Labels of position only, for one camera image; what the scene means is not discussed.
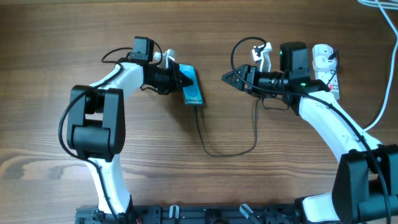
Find turquoise screen smartphone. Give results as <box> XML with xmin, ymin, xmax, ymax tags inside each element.
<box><xmin>180</xmin><ymin>64</ymin><xmax>203</xmax><ymax>105</ymax></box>

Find black USB charging cable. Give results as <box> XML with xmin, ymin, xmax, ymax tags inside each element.
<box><xmin>193</xmin><ymin>49</ymin><xmax>340</xmax><ymax>158</ymax></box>

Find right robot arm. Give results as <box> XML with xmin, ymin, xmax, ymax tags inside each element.
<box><xmin>222</xmin><ymin>42</ymin><xmax>397</xmax><ymax>223</ymax></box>

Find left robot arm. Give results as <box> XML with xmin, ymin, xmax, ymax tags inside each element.
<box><xmin>58</xmin><ymin>36</ymin><xmax>202</xmax><ymax>223</ymax></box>

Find white USB charger plug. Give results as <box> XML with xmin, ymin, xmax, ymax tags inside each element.
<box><xmin>312</xmin><ymin>55</ymin><xmax>337</xmax><ymax>72</ymax></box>

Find white power strip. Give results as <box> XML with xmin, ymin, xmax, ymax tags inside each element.
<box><xmin>312</xmin><ymin>44</ymin><xmax>340</xmax><ymax>100</ymax></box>

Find black right camera cable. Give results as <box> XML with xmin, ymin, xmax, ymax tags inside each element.
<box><xmin>229</xmin><ymin>36</ymin><xmax>392</xmax><ymax>224</ymax></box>

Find black camera cable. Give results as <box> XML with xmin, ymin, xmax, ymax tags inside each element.
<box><xmin>58</xmin><ymin>47</ymin><xmax>133</xmax><ymax>223</ymax></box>
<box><xmin>229</xmin><ymin>36</ymin><xmax>392</xmax><ymax>224</ymax></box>

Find black left camera cable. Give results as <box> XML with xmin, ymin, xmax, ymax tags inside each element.
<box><xmin>58</xmin><ymin>47</ymin><xmax>133</xmax><ymax>223</ymax></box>

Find white power strip cord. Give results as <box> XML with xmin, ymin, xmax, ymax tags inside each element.
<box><xmin>363</xmin><ymin>0</ymin><xmax>398</xmax><ymax>132</ymax></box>

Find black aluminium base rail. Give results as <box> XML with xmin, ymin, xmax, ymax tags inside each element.
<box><xmin>74</xmin><ymin>203</ymin><xmax>304</xmax><ymax>224</ymax></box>

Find white cables at corner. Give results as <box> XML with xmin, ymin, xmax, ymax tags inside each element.
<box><xmin>356</xmin><ymin>0</ymin><xmax>398</xmax><ymax>11</ymax></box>

